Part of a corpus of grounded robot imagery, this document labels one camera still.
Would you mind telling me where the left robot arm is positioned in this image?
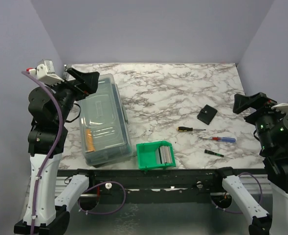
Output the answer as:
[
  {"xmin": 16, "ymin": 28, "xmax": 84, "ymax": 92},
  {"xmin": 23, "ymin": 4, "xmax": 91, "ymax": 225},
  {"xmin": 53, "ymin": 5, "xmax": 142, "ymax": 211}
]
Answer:
[{"xmin": 14, "ymin": 68, "xmax": 100, "ymax": 235}]

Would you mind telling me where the orange tool in box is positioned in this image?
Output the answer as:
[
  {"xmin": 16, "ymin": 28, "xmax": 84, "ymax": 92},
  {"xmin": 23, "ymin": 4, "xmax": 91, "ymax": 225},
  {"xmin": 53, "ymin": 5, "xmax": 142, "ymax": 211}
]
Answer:
[{"xmin": 85, "ymin": 128, "xmax": 95, "ymax": 152}]

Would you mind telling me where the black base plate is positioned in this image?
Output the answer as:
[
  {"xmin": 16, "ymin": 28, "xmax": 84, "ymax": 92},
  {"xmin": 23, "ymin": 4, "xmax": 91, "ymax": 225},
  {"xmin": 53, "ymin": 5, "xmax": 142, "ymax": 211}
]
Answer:
[{"xmin": 55, "ymin": 169, "xmax": 225, "ymax": 204}]

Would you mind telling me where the black leather card holder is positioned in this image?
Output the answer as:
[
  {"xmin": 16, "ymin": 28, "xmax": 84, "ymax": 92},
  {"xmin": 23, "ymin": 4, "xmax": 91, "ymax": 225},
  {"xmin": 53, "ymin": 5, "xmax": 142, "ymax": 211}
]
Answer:
[{"xmin": 197, "ymin": 105, "xmax": 218, "ymax": 125}]

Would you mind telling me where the clear plastic storage box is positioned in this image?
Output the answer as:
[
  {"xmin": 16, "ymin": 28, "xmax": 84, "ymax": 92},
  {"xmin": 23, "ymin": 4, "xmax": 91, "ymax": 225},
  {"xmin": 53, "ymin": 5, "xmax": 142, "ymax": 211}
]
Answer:
[{"xmin": 78, "ymin": 74, "xmax": 133, "ymax": 167}]

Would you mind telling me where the black yellow screwdriver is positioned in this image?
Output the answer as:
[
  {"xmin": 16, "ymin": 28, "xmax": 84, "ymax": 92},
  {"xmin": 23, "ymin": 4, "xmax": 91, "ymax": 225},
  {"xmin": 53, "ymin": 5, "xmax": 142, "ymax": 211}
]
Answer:
[{"xmin": 177, "ymin": 126, "xmax": 206, "ymax": 132}]

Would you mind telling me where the red blue screwdriver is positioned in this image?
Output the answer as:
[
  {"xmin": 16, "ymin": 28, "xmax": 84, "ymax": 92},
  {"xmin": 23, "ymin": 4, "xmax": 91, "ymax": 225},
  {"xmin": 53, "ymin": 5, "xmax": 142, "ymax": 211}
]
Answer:
[{"xmin": 200, "ymin": 137, "xmax": 236, "ymax": 143}]

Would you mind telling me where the green plastic bin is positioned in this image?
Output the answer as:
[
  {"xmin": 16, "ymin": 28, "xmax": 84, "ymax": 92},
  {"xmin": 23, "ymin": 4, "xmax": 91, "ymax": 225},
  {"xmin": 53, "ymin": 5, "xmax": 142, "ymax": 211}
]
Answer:
[{"xmin": 136, "ymin": 141, "xmax": 176, "ymax": 171}]

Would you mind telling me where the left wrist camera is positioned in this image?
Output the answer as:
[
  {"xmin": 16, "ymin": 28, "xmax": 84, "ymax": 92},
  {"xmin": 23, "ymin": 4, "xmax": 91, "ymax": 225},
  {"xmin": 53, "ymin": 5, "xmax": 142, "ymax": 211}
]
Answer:
[{"xmin": 26, "ymin": 59, "xmax": 64, "ymax": 86}]

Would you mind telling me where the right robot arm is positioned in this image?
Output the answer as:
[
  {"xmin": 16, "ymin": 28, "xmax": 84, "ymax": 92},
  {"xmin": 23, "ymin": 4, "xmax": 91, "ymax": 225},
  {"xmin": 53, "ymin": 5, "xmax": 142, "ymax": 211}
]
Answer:
[{"xmin": 212, "ymin": 93, "xmax": 288, "ymax": 235}]

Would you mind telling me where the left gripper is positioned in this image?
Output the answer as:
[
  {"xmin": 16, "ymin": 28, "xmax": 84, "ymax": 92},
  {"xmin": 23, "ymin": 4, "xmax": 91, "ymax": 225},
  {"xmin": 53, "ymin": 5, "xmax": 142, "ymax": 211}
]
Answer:
[{"xmin": 45, "ymin": 68, "xmax": 99, "ymax": 125}]

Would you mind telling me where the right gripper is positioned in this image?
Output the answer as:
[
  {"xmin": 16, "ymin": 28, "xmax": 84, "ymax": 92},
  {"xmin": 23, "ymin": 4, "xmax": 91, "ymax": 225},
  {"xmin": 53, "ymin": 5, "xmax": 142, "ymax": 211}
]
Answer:
[{"xmin": 234, "ymin": 89, "xmax": 288, "ymax": 152}]

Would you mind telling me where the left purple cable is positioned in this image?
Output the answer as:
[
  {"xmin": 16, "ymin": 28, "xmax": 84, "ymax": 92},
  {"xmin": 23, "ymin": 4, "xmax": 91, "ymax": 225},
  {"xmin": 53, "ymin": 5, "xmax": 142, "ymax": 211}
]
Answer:
[{"xmin": 21, "ymin": 70, "xmax": 127, "ymax": 235}]

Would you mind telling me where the stack of silver cards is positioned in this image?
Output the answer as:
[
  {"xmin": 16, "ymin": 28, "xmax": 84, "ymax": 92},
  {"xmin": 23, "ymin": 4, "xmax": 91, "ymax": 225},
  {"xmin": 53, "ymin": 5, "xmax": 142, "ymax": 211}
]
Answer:
[{"xmin": 155, "ymin": 146, "xmax": 173, "ymax": 164}]

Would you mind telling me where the black green screwdriver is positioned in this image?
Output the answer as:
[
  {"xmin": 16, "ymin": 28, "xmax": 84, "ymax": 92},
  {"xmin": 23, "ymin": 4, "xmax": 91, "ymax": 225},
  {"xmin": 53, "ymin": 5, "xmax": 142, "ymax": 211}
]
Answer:
[{"xmin": 204, "ymin": 149, "xmax": 233, "ymax": 159}]

